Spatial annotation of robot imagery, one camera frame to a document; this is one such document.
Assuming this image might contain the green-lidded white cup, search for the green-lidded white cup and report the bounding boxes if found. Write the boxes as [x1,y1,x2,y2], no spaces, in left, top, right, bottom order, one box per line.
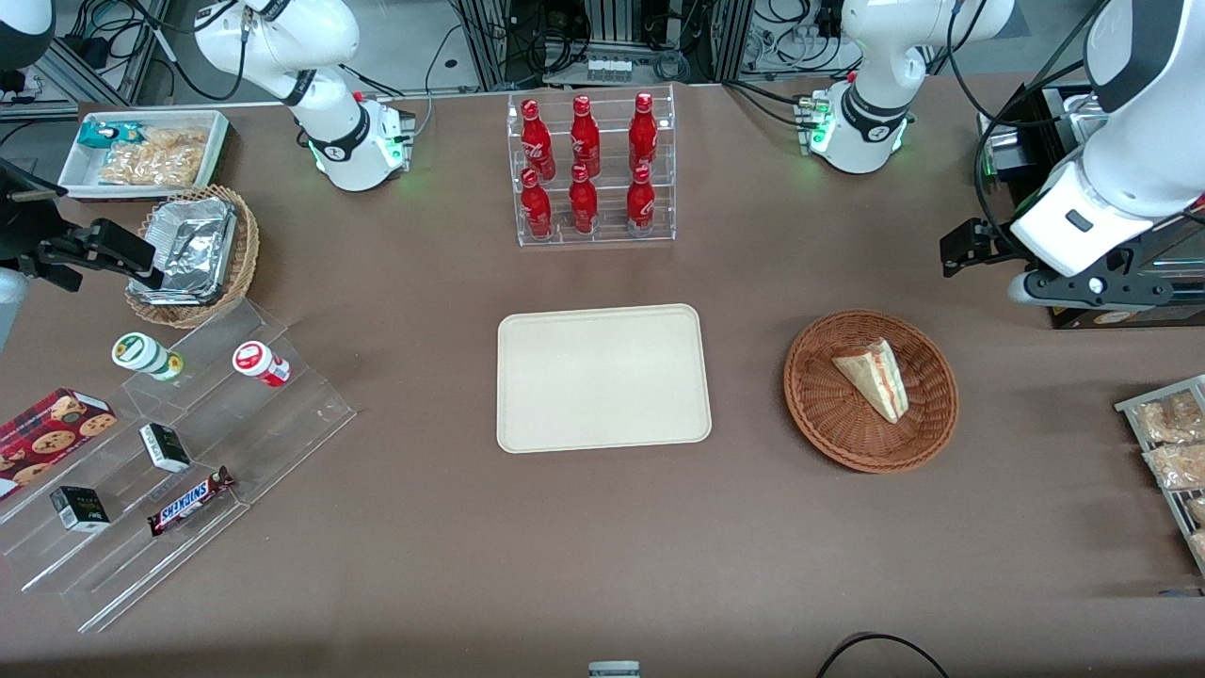
[111,331,185,383]

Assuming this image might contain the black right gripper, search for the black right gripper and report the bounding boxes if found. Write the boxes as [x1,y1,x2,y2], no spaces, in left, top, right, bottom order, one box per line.
[17,218,167,292]

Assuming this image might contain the clear acrylic stepped shelf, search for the clear acrylic stepped shelf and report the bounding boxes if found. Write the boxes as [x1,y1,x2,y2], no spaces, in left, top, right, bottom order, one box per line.
[0,297,358,635]

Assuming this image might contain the cream plastic serving tray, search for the cream plastic serving tray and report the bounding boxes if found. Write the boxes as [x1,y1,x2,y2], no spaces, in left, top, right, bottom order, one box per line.
[496,303,714,455]

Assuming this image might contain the red-lidded white cup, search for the red-lidded white cup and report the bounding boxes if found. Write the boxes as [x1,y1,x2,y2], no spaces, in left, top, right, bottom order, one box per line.
[232,340,294,389]

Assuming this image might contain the red cookie box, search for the red cookie box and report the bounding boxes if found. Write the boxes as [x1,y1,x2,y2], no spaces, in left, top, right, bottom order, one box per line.
[0,387,120,501]

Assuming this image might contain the clear acrylic bottle rack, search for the clear acrylic bottle rack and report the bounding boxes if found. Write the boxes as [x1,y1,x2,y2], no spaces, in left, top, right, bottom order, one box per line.
[506,84,678,249]

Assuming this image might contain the teal snack packet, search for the teal snack packet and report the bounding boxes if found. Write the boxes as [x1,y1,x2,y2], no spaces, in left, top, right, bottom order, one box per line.
[78,120,144,149]

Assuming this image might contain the round brown wicker basket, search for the round brown wicker basket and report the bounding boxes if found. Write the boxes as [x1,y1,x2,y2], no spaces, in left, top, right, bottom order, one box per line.
[783,309,960,474]

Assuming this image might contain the grey wire rack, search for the grey wire rack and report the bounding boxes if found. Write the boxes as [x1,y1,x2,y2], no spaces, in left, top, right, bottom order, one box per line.
[1115,374,1205,576]

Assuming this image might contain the white rectangular snack bin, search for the white rectangular snack bin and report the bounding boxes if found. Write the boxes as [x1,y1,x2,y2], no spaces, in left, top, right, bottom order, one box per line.
[56,108,233,202]

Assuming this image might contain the black looped cable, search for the black looped cable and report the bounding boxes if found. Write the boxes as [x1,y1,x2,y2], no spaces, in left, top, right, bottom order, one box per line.
[814,632,953,678]

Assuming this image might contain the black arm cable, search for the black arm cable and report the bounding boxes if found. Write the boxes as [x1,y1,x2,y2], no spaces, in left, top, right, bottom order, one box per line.
[944,0,1114,248]

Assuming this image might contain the clear bag of crackers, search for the clear bag of crackers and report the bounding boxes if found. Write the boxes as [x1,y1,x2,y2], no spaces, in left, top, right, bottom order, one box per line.
[98,126,209,186]

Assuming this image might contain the silver foil container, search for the silver foil container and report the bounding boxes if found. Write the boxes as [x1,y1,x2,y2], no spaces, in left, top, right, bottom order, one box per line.
[130,196,238,304]

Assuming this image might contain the triangle sandwich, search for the triangle sandwich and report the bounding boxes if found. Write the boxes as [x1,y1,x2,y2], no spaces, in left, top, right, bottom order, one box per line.
[831,338,910,425]

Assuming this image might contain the small black carton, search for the small black carton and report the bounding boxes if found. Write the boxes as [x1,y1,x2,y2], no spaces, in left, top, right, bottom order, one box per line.
[138,422,193,475]
[49,485,112,534]

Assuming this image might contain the small tan wicker basket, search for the small tan wicker basket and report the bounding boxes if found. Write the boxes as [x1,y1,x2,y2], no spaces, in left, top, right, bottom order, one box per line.
[124,185,261,330]

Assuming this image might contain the black equipment box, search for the black equipment box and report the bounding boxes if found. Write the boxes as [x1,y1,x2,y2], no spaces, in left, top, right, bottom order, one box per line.
[977,83,1205,331]

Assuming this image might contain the red cola bottle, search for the red cola bottle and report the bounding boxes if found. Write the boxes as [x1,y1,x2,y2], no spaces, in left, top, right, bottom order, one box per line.
[570,95,603,179]
[520,168,554,240]
[521,99,557,181]
[568,163,600,235]
[628,91,659,173]
[625,165,657,235]

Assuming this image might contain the Snickers chocolate bar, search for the Snickers chocolate bar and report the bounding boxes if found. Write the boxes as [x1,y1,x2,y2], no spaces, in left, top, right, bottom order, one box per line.
[147,465,237,539]

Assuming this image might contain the clear bag of snacks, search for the clear bag of snacks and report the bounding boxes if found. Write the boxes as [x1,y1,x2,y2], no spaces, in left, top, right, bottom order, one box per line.
[1133,390,1205,444]
[1143,442,1205,492]

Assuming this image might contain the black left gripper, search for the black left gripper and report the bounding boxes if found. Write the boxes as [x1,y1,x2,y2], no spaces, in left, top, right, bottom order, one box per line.
[940,218,1023,278]

